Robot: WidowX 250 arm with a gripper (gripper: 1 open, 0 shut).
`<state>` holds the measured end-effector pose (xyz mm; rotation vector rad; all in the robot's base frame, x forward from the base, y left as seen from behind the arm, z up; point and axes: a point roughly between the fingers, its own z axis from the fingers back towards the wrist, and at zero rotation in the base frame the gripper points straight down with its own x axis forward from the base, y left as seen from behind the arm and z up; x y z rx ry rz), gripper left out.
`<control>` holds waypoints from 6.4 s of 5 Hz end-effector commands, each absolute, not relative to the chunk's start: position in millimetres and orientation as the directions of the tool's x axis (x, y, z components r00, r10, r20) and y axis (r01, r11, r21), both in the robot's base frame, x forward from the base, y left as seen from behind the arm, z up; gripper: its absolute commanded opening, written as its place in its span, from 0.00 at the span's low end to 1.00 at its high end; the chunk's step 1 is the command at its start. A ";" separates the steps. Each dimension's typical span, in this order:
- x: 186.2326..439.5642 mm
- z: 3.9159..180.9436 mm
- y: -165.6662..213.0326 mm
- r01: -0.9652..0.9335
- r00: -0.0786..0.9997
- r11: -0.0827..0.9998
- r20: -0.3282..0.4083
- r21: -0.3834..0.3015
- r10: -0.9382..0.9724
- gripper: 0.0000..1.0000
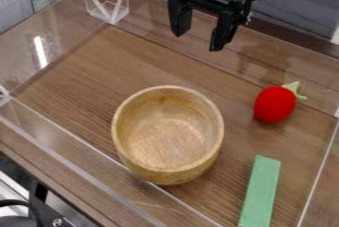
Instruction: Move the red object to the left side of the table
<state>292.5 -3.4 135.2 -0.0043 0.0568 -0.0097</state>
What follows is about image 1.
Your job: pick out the red felt strawberry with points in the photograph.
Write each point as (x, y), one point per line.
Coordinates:
(275, 102)

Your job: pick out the clear acrylic corner bracket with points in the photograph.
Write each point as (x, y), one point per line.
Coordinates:
(108, 11)

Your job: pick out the green flat block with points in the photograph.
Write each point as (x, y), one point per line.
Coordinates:
(260, 193)

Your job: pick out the wooden bowl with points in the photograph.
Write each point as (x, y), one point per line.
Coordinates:
(166, 130)

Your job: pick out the black table leg bracket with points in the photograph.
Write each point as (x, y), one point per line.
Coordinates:
(48, 216)

